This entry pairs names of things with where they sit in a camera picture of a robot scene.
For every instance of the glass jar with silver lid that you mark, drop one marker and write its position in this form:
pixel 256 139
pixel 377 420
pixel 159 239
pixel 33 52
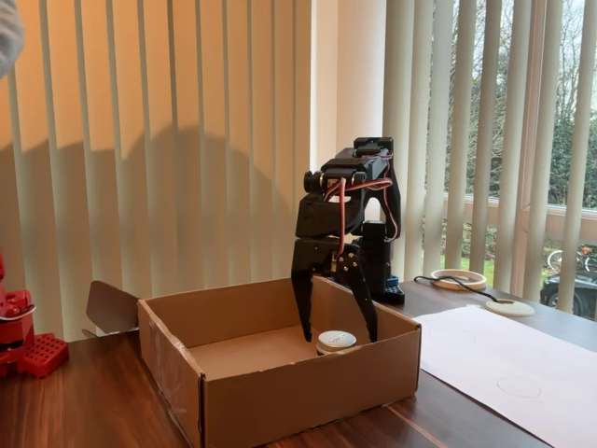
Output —
pixel 336 340

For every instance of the red robot arm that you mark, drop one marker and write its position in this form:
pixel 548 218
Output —
pixel 42 354

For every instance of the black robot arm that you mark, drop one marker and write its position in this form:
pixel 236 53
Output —
pixel 373 242

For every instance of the open cardboard box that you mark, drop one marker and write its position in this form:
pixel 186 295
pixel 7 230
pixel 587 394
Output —
pixel 303 396

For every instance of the masking tape roll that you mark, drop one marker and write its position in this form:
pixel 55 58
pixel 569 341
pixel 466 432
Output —
pixel 462 286

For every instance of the cream vertical blinds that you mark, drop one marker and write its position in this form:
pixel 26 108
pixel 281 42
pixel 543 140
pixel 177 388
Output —
pixel 186 140
pixel 420 140

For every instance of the white paper sheet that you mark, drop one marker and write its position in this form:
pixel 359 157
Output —
pixel 513 354

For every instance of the dark parked car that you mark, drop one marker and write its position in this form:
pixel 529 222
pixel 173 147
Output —
pixel 552 289

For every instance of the parked bicycle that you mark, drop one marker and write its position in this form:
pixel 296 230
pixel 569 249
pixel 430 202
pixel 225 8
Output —
pixel 555 257

